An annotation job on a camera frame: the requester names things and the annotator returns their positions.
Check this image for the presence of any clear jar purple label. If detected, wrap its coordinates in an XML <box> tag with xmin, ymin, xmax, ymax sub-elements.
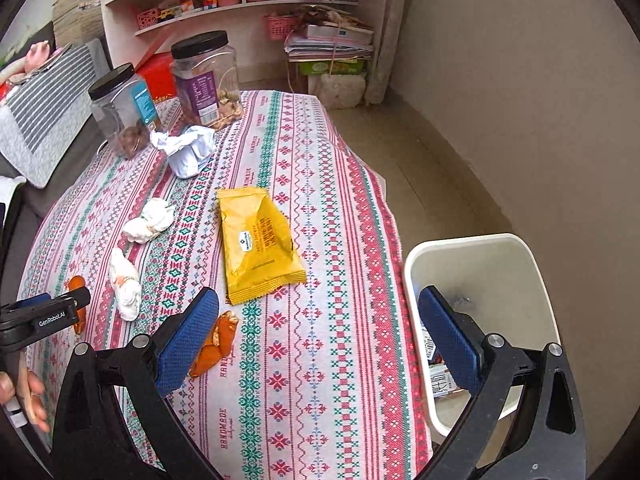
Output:
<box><xmin>170</xmin><ymin>30</ymin><xmax>243</xmax><ymax>130</ymax></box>

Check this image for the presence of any beige curtain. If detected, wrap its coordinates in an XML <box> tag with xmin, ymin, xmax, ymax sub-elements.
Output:
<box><xmin>364</xmin><ymin>0</ymin><xmax>412</xmax><ymax>104</ymax></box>

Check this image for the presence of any white blue medicine box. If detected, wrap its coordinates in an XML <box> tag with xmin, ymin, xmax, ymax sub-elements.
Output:
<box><xmin>422</xmin><ymin>327</ymin><xmax>460</xmax><ymax>399</ymax></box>

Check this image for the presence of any clear jar blue label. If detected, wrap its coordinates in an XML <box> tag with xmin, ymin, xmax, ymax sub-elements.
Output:
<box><xmin>88</xmin><ymin>63</ymin><xmax>164</xmax><ymax>159</ymax></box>

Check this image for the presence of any person's hand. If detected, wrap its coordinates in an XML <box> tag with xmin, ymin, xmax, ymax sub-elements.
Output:
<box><xmin>0</xmin><ymin>351</ymin><xmax>50</xmax><ymax>434</ymax></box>

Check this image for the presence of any white bookshelf unit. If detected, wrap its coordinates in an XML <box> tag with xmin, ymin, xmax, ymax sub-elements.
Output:
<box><xmin>101</xmin><ymin>0</ymin><xmax>390</xmax><ymax>82</ymax></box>

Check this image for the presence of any pink basket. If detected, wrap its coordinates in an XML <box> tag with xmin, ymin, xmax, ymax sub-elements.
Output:
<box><xmin>264</xmin><ymin>14</ymin><xmax>299</xmax><ymax>41</ymax></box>

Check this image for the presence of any white tissue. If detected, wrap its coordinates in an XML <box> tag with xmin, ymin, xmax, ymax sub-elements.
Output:
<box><xmin>110</xmin><ymin>247</ymin><xmax>142</xmax><ymax>322</ymax></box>
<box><xmin>122</xmin><ymin>197</ymin><xmax>175</xmax><ymax>245</ymax></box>

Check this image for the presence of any pink plush toy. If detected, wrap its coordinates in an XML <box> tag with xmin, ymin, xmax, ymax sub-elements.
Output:
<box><xmin>24</xmin><ymin>40</ymin><xmax>51</xmax><ymax>74</ymax></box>

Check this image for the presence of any red gift box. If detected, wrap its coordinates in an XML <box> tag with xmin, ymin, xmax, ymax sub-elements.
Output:
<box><xmin>137</xmin><ymin>52</ymin><xmax>177</xmax><ymax>103</ymax></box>

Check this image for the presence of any cream trash bin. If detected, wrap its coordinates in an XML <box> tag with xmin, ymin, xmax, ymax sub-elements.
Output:
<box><xmin>402</xmin><ymin>233</ymin><xmax>561</xmax><ymax>443</ymax></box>

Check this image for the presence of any white stone block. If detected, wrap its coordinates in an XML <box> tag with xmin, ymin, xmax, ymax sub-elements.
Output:
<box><xmin>314</xmin><ymin>74</ymin><xmax>367</xmax><ymax>110</ymax></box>

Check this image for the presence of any white paper ball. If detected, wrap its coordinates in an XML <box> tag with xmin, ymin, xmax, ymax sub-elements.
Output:
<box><xmin>150</xmin><ymin>126</ymin><xmax>216</xmax><ymax>180</ymax></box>

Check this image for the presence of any pile of papers and books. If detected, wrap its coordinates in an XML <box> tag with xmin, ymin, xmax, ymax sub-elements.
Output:
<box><xmin>283</xmin><ymin>4</ymin><xmax>374</xmax><ymax>62</ymax></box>

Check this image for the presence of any striped grey sofa cover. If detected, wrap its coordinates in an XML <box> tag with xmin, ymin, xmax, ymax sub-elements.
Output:
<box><xmin>1</xmin><ymin>39</ymin><xmax>110</xmax><ymax>188</ymax></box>

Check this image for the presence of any patterned tablecloth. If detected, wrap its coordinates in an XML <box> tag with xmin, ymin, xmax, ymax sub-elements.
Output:
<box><xmin>20</xmin><ymin>90</ymin><xmax>432</xmax><ymax>479</ymax></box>

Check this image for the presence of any yellow snack wrapper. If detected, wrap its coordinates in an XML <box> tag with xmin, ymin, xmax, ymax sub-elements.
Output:
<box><xmin>217</xmin><ymin>188</ymin><xmax>307</xmax><ymax>306</ymax></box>

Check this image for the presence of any orange peel piece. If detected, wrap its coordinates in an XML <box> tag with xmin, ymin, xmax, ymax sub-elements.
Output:
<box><xmin>67</xmin><ymin>275</ymin><xmax>86</xmax><ymax>335</ymax></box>
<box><xmin>189</xmin><ymin>311</ymin><xmax>239</xmax><ymax>378</ymax></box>

